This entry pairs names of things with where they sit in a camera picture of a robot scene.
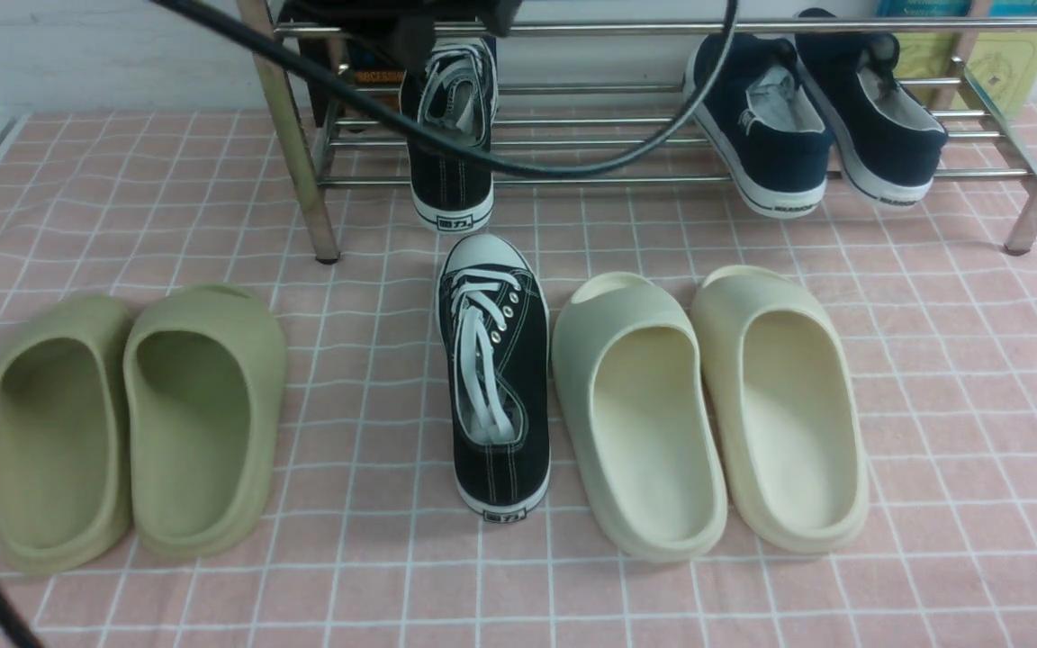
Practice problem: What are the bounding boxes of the cream slipper, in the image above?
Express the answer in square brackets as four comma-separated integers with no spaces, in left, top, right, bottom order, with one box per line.
[550,272,727,563]
[689,265,870,554]

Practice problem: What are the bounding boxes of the green slipper, inner right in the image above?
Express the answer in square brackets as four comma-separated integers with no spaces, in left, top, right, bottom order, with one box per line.
[122,283,287,559]

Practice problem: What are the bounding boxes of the black cable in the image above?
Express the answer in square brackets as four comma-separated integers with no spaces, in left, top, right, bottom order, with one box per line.
[0,0,741,648]

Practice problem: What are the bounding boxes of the green teal book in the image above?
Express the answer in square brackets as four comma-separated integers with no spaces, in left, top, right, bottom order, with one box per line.
[876,1,1037,118]

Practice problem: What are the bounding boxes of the cream slipper, left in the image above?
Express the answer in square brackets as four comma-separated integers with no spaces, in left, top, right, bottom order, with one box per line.
[550,272,727,563]

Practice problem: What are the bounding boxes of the navy sneaker, left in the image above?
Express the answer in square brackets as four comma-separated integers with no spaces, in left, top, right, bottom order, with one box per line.
[683,34,835,219]

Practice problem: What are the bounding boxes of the black book with orange text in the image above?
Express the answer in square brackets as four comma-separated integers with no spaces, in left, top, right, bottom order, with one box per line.
[295,37,404,128]

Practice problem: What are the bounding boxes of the navy sneaker, right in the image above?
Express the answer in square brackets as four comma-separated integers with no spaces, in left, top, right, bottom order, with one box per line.
[793,31,948,210]

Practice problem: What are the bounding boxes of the cream slipper, right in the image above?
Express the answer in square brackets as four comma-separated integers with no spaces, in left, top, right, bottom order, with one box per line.
[689,265,870,554]

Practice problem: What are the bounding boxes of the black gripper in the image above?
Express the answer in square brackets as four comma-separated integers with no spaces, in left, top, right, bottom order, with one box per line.
[280,1,522,71]

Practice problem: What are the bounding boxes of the black canvas sneaker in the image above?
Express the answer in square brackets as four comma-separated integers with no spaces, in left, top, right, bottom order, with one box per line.
[399,38,499,235]
[435,233,551,524]

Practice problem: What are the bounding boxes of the green slipper, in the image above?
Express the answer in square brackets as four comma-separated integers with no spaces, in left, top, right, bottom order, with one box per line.
[0,294,133,575]
[122,283,287,559]

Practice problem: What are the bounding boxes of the pink checked cloth mat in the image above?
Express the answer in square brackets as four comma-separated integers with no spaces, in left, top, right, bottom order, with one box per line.
[0,113,1037,647]

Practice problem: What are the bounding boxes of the green slipper, outer left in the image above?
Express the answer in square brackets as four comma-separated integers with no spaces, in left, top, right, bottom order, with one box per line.
[0,294,133,575]

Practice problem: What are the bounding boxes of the navy sneaker, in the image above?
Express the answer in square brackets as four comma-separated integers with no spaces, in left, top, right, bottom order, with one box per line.
[793,31,948,210]
[683,34,835,219]

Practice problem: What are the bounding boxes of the metal shoe rack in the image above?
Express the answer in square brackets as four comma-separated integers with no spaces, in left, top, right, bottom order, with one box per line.
[235,0,1037,265]

